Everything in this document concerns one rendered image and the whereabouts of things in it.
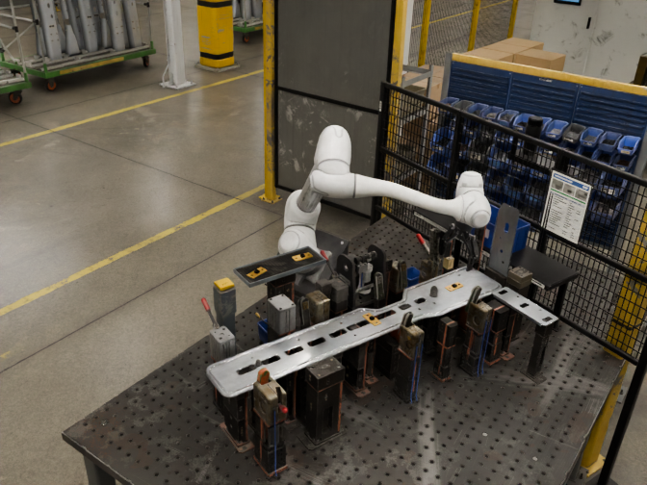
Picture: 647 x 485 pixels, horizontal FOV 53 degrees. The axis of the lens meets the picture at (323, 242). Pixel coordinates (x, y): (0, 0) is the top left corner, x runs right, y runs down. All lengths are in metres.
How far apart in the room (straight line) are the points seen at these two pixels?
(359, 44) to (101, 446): 3.41
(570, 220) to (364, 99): 2.36
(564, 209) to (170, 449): 1.97
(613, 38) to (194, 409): 7.64
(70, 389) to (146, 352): 0.49
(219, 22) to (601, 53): 5.25
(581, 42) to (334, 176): 7.04
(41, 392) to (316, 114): 2.90
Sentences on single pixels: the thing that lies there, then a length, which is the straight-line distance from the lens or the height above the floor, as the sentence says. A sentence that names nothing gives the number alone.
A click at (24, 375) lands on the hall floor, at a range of 4.23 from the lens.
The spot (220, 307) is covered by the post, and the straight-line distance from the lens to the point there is 2.62.
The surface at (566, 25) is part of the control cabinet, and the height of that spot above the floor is 1.03.
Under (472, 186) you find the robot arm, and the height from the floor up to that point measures 1.51.
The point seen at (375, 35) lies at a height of 1.60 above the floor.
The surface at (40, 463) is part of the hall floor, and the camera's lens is 3.68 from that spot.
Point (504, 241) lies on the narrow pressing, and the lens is 3.06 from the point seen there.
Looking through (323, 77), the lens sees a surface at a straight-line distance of 5.26.
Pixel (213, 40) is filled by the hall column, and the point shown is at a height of 0.44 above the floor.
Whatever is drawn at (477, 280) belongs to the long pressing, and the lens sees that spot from 3.05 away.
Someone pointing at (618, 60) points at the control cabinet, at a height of 0.71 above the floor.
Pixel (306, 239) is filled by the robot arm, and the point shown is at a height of 1.06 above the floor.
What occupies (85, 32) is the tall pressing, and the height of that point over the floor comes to 0.58.
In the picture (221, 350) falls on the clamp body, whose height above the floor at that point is 1.02.
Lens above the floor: 2.56
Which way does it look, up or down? 29 degrees down
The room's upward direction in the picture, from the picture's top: 2 degrees clockwise
